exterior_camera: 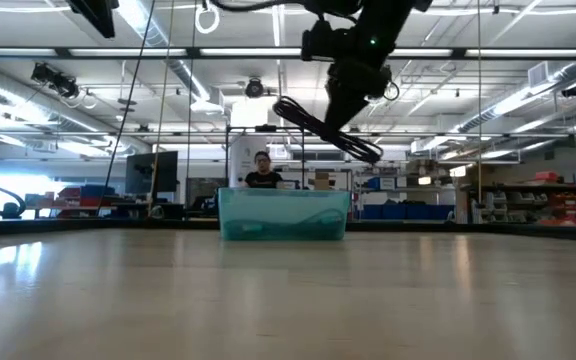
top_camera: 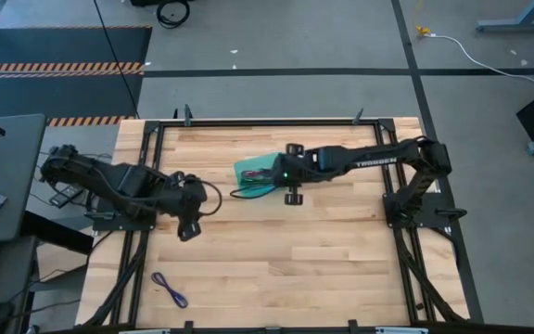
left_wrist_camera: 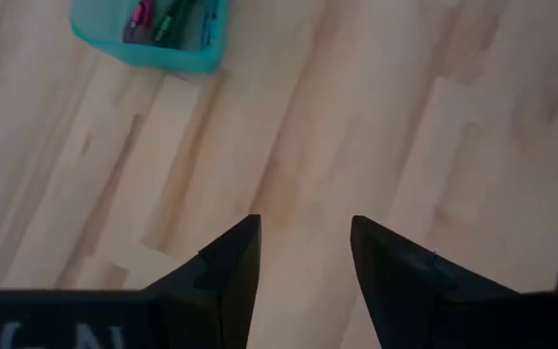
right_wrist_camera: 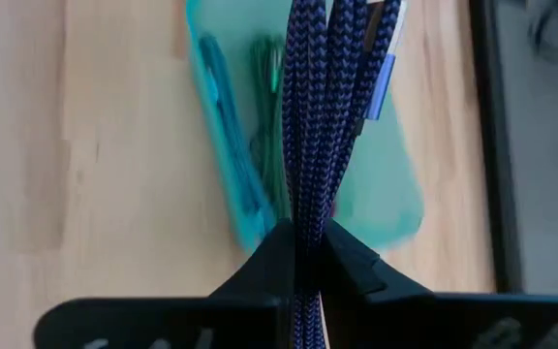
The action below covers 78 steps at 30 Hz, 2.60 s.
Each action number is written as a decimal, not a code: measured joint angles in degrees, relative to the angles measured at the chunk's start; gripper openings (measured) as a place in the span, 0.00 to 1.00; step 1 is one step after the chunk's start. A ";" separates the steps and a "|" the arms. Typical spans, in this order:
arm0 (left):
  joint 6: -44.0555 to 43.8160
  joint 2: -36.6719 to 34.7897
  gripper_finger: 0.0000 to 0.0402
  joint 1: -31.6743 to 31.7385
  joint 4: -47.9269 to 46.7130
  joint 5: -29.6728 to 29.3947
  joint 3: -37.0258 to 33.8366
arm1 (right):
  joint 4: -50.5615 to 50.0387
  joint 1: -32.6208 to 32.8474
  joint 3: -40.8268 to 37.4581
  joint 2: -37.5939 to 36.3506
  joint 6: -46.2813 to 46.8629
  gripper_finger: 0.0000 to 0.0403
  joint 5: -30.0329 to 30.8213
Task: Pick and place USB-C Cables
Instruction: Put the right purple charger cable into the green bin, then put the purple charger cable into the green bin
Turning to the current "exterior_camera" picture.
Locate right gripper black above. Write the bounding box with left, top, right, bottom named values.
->
left=323, top=58, right=394, bottom=132

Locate teal translucent plastic bin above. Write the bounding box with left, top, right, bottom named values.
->
left=217, top=187, right=352, bottom=242

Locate black hanging cable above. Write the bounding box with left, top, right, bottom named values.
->
left=96, top=0, right=158, bottom=218

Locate white cable loop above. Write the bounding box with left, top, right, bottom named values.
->
left=194, top=0, right=221, bottom=36

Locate black table edge frame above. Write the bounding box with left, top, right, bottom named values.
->
left=0, top=217, right=576, bottom=245

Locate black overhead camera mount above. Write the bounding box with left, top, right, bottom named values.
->
left=65, top=0, right=120, bottom=40

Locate cardboard box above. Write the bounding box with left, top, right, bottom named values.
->
left=312, top=171, right=332, bottom=192

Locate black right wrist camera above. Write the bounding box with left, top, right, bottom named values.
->
left=301, top=19, right=352, bottom=63

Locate row of blue bins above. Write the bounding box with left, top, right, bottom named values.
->
left=360, top=203, right=457, bottom=222

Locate person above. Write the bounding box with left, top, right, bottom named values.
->
left=244, top=150, right=285, bottom=190

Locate round black ceiling fixture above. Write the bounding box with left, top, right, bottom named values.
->
left=244, top=77, right=266, bottom=99

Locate storage shelving unit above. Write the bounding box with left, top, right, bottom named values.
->
left=460, top=169, right=576, bottom=227

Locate black ceiling camera cluster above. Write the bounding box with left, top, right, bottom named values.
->
left=30, top=62, right=81, bottom=99

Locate black USB-C cable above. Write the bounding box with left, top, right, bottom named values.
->
left=271, top=95, right=385, bottom=165

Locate black monitor on stand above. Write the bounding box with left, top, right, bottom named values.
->
left=124, top=150, right=180, bottom=195

